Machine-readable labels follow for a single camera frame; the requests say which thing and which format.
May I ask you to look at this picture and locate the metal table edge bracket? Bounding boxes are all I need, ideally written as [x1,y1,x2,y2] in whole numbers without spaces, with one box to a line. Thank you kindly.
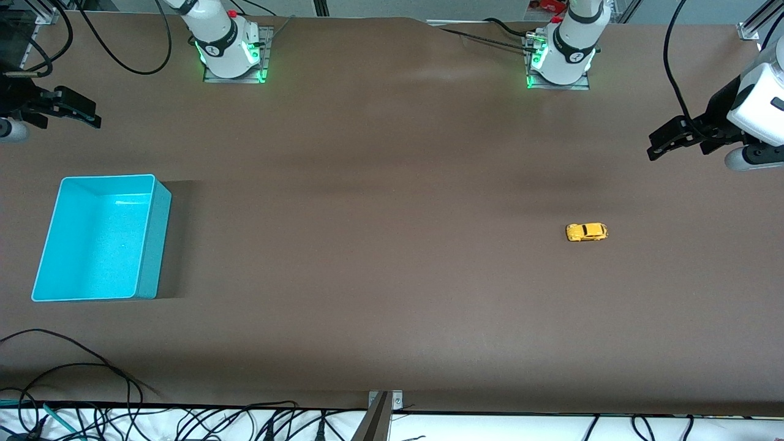
[352,390,404,441]

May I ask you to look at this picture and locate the long black looped cable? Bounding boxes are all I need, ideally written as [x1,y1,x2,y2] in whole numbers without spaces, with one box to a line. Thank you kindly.
[0,329,148,408]

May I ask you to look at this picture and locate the tangled black cable bundle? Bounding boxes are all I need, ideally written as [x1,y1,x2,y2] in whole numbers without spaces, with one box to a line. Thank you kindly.
[0,401,362,441]

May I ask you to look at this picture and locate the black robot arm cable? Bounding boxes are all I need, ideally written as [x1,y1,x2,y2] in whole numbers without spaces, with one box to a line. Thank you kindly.
[0,0,74,79]
[77,0,173,76]
[665,0,705,132]

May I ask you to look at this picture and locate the turquoise plastic bin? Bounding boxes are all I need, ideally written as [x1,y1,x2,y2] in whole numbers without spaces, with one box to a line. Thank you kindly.
[31,174,172,303]

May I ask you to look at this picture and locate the thin black hanging cables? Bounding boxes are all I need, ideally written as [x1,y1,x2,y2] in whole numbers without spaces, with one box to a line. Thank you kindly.
[582,415,696,441]

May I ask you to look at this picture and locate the aluminium frame profile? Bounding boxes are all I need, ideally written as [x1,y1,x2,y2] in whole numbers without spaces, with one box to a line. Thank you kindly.
[738,0,784,40]

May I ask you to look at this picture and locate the teal cable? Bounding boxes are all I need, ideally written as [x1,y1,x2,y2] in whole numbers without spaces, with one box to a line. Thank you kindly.
[0,399,83,440]

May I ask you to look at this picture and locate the black base power cable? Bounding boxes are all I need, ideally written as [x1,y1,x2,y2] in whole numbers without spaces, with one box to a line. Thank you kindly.
[438,17,540,53]

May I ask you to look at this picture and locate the yellow beetle toy car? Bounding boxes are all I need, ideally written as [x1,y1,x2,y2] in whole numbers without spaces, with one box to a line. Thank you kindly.
[565,222,609,242]

